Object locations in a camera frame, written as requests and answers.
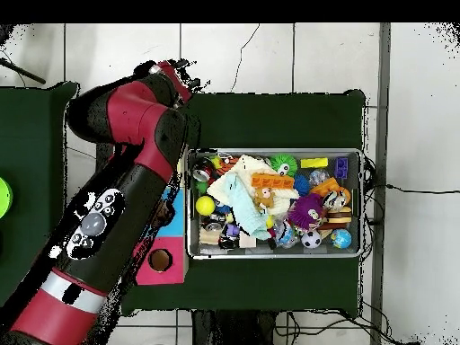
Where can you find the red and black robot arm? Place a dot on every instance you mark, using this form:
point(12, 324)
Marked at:
point(133, 118)

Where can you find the wooden box with three holes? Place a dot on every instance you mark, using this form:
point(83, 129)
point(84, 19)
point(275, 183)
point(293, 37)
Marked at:
point(169, 273)

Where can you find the dark green table cloth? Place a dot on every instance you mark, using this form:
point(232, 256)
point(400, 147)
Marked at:
point(32, 143)
point(269, 118)

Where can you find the cream waffle cloth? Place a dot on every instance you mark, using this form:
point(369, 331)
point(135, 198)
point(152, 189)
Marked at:
point(251, 166)

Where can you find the green puffer toy with eyes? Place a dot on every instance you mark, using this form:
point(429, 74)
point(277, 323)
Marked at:
point(284, 164)

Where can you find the yellow ball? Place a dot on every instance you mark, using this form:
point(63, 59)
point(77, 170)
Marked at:
point(205, 206)

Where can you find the long orange toy brick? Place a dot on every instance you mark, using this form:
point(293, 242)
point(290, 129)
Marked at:
point(272, 180)

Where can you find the light blue waffle cloth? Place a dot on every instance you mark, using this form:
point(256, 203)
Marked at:
point(244, 207)

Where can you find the small brown plush toy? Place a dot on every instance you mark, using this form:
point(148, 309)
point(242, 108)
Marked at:
point(264, 198)

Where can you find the blue puffer ball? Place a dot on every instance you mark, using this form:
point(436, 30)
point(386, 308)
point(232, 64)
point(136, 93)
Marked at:
point(301, 185)

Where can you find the black rod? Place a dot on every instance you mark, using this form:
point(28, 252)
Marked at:
point(21, 71)

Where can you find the purple spiky rubber toy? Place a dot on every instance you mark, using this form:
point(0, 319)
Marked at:
point(305, 211)

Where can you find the small soccer ball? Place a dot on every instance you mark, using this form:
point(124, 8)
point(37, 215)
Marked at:
point(311, 239)

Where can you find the lime green round object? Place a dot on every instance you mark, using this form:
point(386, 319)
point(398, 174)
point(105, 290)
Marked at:
point(4, 197)

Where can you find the small globe ball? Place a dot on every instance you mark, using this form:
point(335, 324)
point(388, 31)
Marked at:
point(340, 238)

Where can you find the black stand frame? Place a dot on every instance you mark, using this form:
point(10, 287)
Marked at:
point(104, 151)

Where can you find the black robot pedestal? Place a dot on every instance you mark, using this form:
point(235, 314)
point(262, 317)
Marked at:
point(233, 330)

